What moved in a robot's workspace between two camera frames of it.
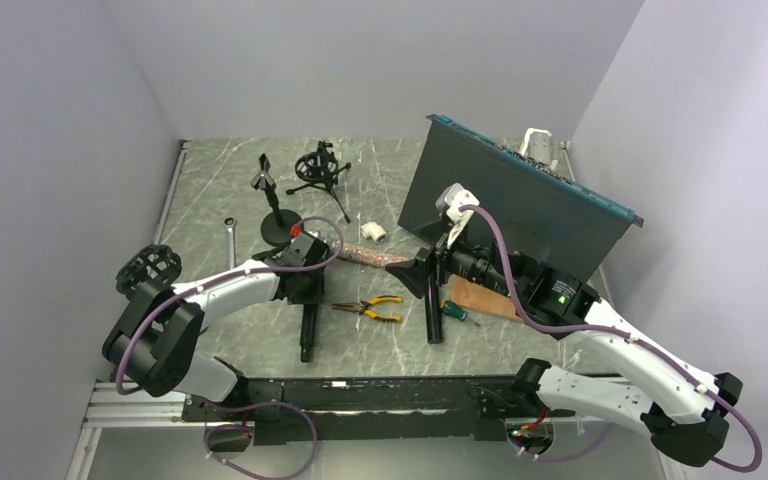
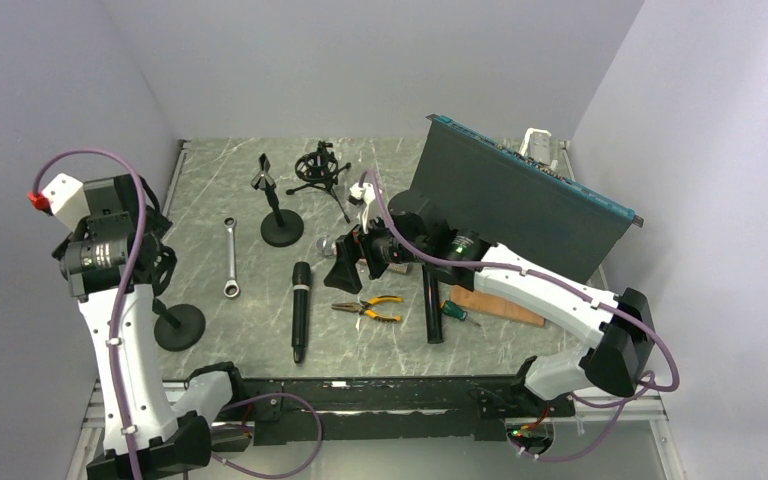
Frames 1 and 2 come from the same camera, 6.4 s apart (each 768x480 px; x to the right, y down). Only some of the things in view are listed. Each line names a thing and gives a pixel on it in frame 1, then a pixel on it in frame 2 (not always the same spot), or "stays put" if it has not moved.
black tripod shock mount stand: (320, 169) stays put
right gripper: (413, 274) -> (344, 274)
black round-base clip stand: (276, 227) stays put
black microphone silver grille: (433, 309) stays put
